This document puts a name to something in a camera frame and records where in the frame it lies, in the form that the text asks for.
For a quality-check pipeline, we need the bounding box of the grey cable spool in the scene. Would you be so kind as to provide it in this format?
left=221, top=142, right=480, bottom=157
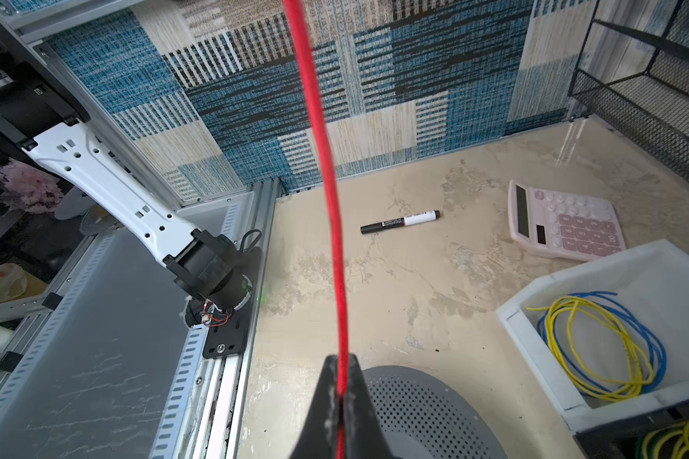
left=363, top=365, right=506, bottom=459

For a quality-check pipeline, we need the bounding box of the white plastic bin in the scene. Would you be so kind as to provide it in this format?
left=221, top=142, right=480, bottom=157
left=498, top=240, right=689, bottom=432

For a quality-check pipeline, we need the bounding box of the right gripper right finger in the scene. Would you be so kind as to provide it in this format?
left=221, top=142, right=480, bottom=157
left=340, top=354, right=393, bottom=459

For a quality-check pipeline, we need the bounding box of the red cable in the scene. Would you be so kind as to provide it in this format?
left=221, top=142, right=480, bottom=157
left=282, top=0, right=350, bottom=459

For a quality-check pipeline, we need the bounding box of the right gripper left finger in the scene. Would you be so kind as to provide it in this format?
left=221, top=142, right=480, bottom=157
left=290, top=355, right=341, bottom=459

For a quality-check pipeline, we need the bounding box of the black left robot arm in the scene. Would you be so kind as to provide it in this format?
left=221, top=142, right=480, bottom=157
left=0, top=34, right=257, bottom=332

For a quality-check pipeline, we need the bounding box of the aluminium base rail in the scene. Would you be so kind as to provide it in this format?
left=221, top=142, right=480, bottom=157
left=0, top=177, right=282, bottom=459

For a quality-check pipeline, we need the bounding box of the blue cable coil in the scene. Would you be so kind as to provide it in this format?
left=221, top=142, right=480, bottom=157
left=536, top=291, right=667, bottom=397

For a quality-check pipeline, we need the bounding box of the pink calculator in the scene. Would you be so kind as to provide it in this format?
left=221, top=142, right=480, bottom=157
left=507, top=180, right=627, bottom=262

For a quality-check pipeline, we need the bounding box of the black white marker pen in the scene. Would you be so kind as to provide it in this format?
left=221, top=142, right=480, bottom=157
left=360, top=210, right=441, bottom=234

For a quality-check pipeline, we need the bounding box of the black mesh shelf rack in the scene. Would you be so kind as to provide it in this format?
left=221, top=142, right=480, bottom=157
left=568, top=1, right=689, bottom=183

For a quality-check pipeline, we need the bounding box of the black plastic bin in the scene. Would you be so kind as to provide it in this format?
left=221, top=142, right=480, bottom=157
left=574, top=400, right=689, bottom=458

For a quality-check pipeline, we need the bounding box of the green yellow cable coil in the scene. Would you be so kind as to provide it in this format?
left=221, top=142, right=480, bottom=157
left=639, top=414, right=689, bottom=459

